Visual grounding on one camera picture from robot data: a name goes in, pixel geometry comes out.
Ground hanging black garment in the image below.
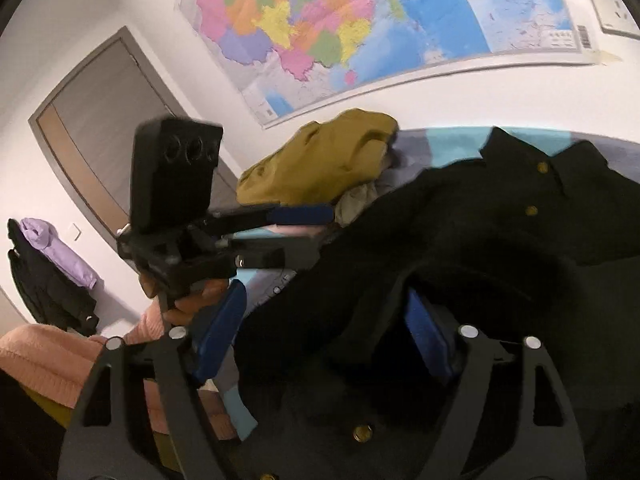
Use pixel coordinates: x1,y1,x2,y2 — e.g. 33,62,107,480
7,218,100,337

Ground white wall socket plate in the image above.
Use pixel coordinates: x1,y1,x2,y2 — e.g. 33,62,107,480
574,0,640,40

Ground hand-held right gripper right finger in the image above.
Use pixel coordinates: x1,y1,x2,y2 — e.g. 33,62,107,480
406,287,587,480

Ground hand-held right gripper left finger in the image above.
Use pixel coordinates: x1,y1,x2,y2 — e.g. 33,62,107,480
57,279,248,480

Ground grey door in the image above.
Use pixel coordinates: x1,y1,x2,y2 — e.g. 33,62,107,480
28,26,240,235

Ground colourful wall map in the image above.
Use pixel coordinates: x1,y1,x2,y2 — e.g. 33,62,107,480
174,0,623,131

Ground beige cloth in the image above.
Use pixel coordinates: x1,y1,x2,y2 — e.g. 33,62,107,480
334,182,381,226

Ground hanging purple garment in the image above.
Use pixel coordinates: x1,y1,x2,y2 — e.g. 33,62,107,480
19,217,99,291

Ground black coat with gold buttons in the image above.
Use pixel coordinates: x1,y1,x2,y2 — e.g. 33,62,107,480
234,127,640,480

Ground person's left forearm pink sleeve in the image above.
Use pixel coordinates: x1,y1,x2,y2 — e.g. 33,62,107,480
0,310,238,442

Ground person's left hand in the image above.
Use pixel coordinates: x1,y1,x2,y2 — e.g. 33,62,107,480
139,269,232,332

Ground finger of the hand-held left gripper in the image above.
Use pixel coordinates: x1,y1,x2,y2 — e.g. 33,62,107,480
200,204,334,233
220,237,323,275

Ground mustard yellow garment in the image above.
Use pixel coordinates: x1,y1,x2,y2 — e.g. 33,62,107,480
236,108,399,207

